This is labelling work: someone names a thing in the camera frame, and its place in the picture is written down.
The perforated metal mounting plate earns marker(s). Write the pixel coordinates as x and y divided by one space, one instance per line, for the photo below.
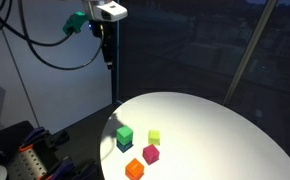
26 165

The orange block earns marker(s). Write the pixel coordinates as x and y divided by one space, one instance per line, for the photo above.
134 169

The magenta block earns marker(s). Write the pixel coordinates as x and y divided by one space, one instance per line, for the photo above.
150 154

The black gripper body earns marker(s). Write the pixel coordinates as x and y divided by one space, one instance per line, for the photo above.
106 33

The yellow-green block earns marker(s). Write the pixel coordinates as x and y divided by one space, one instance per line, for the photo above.
154 137

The green block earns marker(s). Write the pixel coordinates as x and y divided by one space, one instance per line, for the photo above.
124 134

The grey window mullion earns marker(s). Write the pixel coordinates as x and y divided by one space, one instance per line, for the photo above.
248 51

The blue window frame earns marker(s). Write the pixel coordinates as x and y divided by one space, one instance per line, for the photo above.
115 66

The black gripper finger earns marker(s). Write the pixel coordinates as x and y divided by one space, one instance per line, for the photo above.
109 60

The black base block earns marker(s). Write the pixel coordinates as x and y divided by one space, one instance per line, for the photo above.
5 133

